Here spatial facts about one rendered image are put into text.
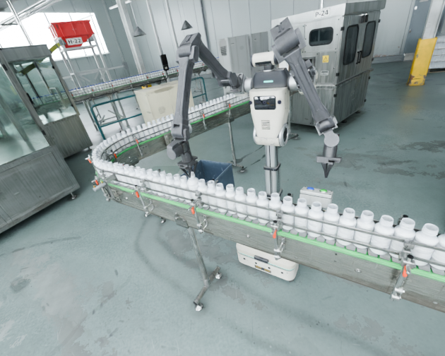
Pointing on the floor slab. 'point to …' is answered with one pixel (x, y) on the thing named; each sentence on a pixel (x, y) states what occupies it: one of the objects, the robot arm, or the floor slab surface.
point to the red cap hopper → (83, 33)
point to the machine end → (337, 56)
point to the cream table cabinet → (159, 101)
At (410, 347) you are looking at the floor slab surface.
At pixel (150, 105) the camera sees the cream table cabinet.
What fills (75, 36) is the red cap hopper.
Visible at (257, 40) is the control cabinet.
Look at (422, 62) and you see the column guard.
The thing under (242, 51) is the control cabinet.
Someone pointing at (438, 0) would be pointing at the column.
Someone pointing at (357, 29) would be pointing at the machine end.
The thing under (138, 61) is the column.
